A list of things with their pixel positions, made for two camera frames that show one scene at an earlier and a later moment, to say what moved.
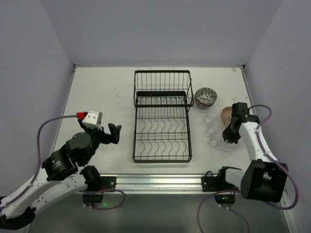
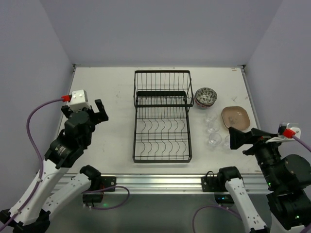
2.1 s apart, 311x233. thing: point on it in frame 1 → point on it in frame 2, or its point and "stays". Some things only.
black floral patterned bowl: (205, 95) stays
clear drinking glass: (213, 127) stays
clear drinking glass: (227, 146) stays
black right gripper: (232, 132) → (254, 141)
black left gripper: (102, 135) → (96, 116)
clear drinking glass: (215, 140) stays
